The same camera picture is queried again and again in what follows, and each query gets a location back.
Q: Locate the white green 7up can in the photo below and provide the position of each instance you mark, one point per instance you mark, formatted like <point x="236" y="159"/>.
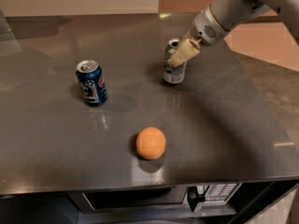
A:
<point x="173" y="75"/>

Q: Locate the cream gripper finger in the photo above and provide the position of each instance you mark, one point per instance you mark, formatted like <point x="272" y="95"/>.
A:
<point x="187" y="49"/>

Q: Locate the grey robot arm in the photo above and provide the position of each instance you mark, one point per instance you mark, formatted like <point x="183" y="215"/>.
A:
<point x="246" y="10"/>

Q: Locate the microwave oven under table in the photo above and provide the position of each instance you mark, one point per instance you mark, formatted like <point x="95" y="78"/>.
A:
<point x="193" y="198"/>

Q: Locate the blue pepsi can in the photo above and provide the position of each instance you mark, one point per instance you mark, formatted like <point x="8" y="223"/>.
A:
<point x="91" y="82"/>

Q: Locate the orange fruit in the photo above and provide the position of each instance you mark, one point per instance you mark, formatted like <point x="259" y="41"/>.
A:
<point x="150" y="143"/>

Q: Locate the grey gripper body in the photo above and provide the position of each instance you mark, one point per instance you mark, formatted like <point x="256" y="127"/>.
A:
<point x="204" y="29"/>

